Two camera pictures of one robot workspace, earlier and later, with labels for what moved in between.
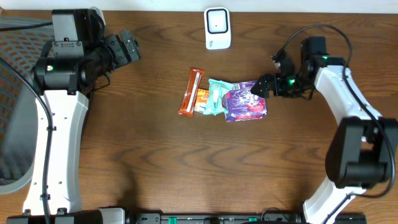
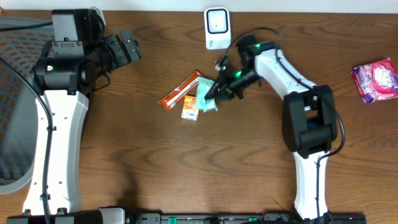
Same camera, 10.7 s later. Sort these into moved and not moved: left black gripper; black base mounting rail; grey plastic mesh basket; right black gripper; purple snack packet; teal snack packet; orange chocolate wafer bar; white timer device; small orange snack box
Moved: teal snack packet; purple snack packet; orange chocolate wafer bar; right black gripper; small orange snack box
Not moved: left black gripper; white timer device; black base mounting rail; grey plastic mesh basket
